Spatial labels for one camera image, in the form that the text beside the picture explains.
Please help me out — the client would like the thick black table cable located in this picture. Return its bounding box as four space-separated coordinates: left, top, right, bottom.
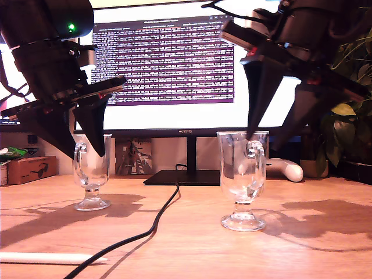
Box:
62 163 181 279

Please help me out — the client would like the dark blue box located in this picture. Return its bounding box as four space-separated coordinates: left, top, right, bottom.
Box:
269 136 302 164

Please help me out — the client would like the white game controller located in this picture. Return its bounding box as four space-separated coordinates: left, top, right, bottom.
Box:
266 158 305 183

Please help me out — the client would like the small footed glass cup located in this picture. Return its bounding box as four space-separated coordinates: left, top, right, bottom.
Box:
72 133 113 212
216 130 270 233

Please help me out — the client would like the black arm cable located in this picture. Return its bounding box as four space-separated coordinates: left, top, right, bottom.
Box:
200 0 262 23

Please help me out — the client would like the cardboard box with sunglasses print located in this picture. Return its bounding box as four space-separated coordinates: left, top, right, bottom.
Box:
8 156 58 185

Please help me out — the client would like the pale plant pot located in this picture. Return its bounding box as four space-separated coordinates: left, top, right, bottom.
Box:
299 159 330 179

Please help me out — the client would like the white pen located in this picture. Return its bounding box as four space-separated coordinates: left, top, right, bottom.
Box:
0 252 109 266

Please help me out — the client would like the printed picture card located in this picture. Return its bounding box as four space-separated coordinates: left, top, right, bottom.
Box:
115 138 153 176

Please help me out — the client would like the black monitor with code window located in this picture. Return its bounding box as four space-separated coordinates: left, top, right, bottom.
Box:
0 43 38 133

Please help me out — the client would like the wide black computer monitor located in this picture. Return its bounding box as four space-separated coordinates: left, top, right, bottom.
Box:
74 0 309 187

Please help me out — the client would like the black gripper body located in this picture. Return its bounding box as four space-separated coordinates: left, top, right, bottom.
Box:
1 42 128 120
220 5 369 103

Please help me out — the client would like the thin arm cable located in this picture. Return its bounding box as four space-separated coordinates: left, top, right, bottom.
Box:
0 53 31 104

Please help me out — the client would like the green leafy houseplant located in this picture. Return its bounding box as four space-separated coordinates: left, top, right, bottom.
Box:
315 28 372 175

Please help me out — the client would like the green and white packet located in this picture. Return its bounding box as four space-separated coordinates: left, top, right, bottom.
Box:
0 146 28 163

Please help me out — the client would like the pale arm camera box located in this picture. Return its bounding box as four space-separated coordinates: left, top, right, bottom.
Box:
244 8 280 31

